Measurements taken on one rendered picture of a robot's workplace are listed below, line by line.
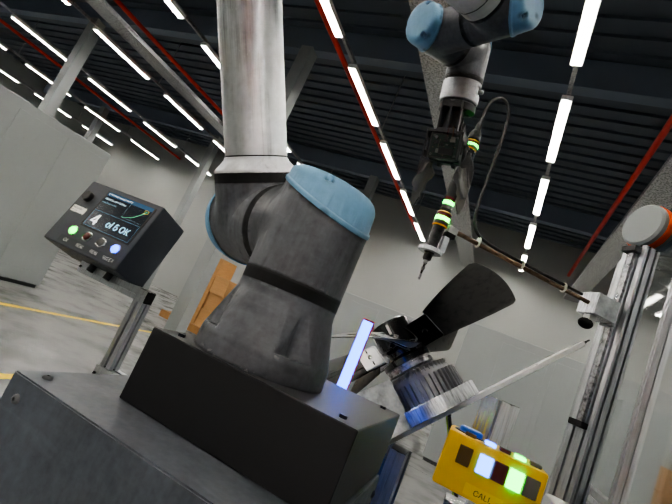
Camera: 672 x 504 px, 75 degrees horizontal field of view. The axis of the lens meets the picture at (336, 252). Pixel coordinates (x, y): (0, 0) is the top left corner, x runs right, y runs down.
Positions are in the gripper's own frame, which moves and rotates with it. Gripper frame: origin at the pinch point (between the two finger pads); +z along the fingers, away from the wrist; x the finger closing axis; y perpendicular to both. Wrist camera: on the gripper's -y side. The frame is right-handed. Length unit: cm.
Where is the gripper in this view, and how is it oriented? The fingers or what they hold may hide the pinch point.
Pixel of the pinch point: (436, 206)
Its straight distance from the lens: 92.7
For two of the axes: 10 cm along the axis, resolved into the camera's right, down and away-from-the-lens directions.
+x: 8.8, 2.2, -4.1
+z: -2.1, 9.7, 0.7
